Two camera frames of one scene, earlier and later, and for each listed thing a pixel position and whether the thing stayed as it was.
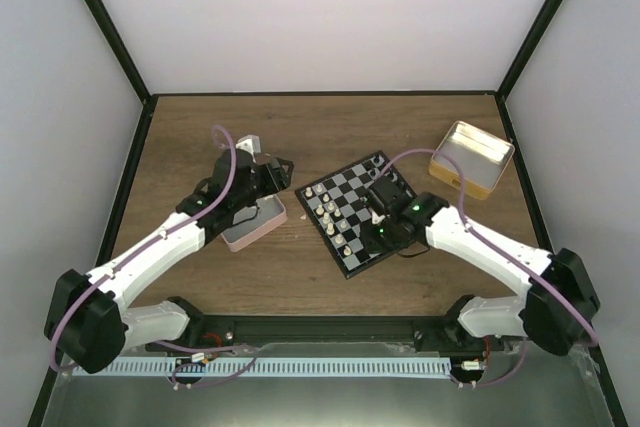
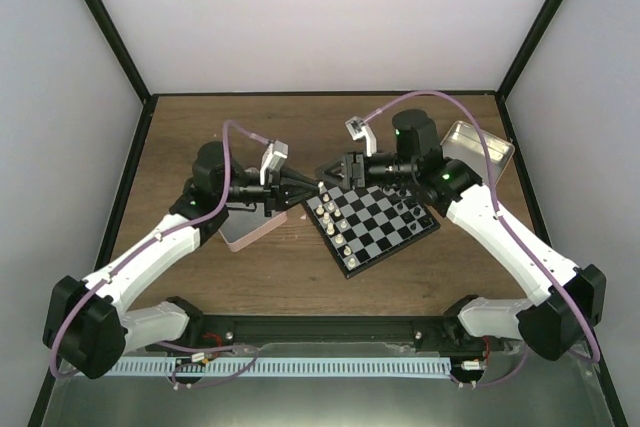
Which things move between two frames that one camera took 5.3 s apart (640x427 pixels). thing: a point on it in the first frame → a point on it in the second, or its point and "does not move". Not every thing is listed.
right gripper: (371, 244) → (333, 177)
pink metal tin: (251, 223) does not move
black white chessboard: (338, 202) does not move
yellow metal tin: (483, 156) does not move
